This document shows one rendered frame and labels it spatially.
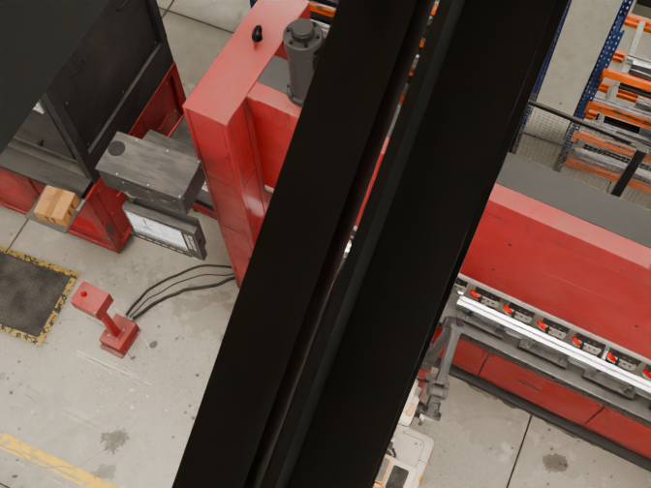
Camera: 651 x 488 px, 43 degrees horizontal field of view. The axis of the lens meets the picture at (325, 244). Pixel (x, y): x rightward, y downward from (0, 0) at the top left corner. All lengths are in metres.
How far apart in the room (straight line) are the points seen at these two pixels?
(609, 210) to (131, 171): 2.35
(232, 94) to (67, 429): 2.89
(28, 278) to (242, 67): 2.94
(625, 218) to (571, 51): 3.65
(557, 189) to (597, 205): 0.19
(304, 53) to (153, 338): 2.97
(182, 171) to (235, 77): 0.56
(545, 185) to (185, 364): 3.08
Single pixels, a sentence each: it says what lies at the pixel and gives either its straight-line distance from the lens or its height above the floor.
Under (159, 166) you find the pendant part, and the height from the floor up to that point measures 1.95.
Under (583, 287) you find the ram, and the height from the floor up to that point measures 1.86.
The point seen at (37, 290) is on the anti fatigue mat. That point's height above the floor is 0.01.
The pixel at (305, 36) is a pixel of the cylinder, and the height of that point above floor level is 2.76.
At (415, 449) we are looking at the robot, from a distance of 5.42.
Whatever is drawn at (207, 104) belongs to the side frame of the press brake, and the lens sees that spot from 4.07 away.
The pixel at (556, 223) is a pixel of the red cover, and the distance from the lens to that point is 3.80.
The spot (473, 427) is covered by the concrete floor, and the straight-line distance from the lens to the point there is 5.79.
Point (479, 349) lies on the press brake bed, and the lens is 5.16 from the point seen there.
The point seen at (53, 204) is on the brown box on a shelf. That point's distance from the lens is 5.39.
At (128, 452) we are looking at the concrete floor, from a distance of 5.87.
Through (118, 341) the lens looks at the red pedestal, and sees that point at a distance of 5.98.
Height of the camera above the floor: 5.58
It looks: 64 degrees down
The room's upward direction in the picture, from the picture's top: 3 degrees counter-clockwise
